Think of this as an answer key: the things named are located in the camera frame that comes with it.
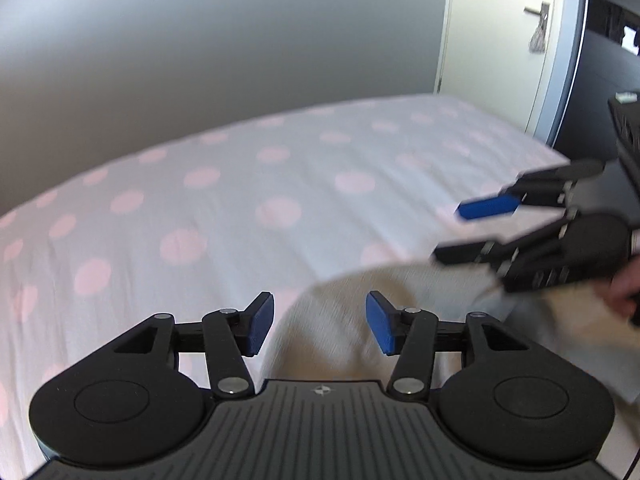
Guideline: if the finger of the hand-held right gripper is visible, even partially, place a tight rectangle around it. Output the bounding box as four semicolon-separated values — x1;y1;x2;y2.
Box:
457;159;608;222
432;217;576;273

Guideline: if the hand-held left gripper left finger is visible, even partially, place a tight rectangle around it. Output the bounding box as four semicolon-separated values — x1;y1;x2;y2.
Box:
112;291;275;401

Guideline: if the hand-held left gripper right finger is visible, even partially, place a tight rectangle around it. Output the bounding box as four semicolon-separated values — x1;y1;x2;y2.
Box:
366;291;533;401

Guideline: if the beige fleece hoodie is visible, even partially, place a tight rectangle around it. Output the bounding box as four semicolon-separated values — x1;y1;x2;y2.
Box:
257;259;640;461

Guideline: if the person's right hand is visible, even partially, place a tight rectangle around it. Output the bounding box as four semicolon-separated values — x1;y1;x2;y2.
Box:
602;260;640;329

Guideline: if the bed with pink dotted sheet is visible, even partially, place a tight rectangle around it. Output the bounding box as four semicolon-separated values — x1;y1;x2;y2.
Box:
0;92;640;480

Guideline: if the cream door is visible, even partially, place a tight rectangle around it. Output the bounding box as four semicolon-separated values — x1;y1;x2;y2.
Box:
434;0;572;137

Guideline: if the dark wardrobe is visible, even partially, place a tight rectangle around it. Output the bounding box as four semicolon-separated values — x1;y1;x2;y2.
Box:
550;0;640;161

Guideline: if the grey cloth on door handle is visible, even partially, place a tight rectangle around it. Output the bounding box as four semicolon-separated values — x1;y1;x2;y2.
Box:
529;14;548;54

